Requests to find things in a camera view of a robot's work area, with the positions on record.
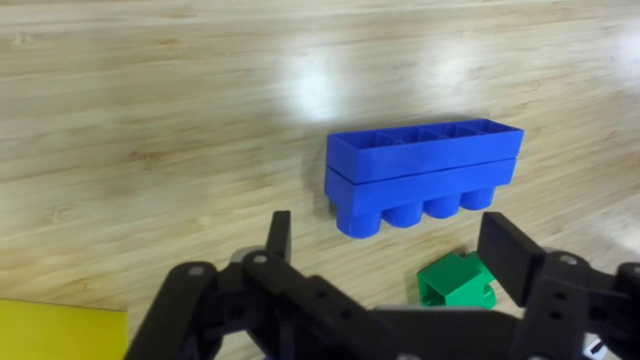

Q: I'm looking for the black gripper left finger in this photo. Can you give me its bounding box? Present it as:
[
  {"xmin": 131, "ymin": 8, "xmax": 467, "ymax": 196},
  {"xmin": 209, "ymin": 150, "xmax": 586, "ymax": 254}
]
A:
[{"xmin": 123, "ymin": 209, "xmax": 322, "ymax": 360}]

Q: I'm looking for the small green block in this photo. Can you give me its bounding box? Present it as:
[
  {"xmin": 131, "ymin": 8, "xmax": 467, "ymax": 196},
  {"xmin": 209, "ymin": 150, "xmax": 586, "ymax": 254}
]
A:
[{"xmin": 417, "ymin": 249, "xmax": 499, "ymax": 309}]

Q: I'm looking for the yellow four-stud block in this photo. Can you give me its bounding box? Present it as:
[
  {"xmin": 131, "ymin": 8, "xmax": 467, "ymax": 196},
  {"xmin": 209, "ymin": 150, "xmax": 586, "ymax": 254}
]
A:
[{"xmin": 0, "ymin": 297, "xmax": 131, "ymax": 360}]

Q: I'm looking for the blue narrow four-stud block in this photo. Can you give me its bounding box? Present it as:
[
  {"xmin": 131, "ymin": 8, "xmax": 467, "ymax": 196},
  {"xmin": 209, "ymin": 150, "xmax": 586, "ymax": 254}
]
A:
[{"xmin": 325, "ymin": 118, "xmax": 527, "ymax": 239}]

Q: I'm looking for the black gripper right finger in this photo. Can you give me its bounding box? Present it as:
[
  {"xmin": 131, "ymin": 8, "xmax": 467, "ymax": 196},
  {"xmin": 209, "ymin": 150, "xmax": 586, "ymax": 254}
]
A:
[{"xmin": 481, "ymin": 211, "xmax": 640, "ymax": 360}]

